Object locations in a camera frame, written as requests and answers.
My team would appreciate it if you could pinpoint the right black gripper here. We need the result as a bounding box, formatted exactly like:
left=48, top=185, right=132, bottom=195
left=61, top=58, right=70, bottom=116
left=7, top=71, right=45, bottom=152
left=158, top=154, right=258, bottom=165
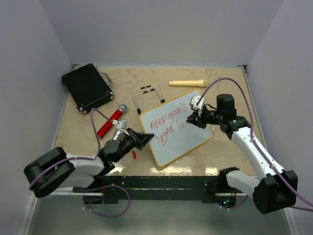
left=187, top=105, right=223, bottom=129

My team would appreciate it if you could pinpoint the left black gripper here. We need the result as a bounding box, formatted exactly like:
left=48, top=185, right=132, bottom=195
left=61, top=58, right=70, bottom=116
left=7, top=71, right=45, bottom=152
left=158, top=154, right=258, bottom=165
left=113, top=127, right=154, bottom=162

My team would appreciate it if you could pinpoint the yellow framed whiteboard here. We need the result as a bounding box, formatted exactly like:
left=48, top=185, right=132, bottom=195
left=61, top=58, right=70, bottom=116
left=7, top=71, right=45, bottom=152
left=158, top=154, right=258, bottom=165
left=139, top=90, right=213, bottom=167

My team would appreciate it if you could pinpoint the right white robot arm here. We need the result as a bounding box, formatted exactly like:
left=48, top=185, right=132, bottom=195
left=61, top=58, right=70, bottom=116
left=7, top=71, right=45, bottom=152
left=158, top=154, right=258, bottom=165
left=187, top=94, right=298, bottom=214

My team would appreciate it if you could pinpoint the silver toy microphone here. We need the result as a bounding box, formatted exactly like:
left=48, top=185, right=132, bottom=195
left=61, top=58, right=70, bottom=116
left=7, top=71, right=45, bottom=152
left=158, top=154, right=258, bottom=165
left=112, top=129, right=125, bottom=141

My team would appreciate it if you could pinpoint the red glitter toy microphone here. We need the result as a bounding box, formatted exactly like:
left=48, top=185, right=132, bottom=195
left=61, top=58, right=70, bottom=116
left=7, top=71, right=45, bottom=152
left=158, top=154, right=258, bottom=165
left=96, top=103, right=129, bottom=139

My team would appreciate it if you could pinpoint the cream toy microphone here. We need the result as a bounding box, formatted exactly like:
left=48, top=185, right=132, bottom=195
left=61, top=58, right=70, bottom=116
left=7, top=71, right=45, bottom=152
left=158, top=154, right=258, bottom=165
left=169, top=79, right=208, bottom=88

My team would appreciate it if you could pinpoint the black carrying case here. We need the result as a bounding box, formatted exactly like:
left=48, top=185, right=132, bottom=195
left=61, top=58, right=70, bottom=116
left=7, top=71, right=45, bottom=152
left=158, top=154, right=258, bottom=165
left=61, top=63, right=114, bottom=114

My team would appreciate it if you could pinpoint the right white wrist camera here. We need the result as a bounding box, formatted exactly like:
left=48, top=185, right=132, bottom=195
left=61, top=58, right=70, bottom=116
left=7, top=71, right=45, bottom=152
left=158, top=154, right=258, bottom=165
left=190, top=95, right=204, bottom=116

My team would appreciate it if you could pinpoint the wire whiteboard stand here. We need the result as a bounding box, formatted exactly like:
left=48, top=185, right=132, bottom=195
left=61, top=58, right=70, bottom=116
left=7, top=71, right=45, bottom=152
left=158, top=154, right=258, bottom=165
left=132, top=83, right=165, bottom=115

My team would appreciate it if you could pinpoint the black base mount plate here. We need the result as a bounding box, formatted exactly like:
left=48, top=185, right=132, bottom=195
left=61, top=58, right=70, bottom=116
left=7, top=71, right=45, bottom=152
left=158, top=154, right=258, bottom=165
left=73, top=176, right=237, bottom=207

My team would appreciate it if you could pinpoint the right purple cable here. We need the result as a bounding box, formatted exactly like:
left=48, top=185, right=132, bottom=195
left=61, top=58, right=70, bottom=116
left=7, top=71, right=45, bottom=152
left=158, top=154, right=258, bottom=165
left=199, top=77, right=313, bottom=212

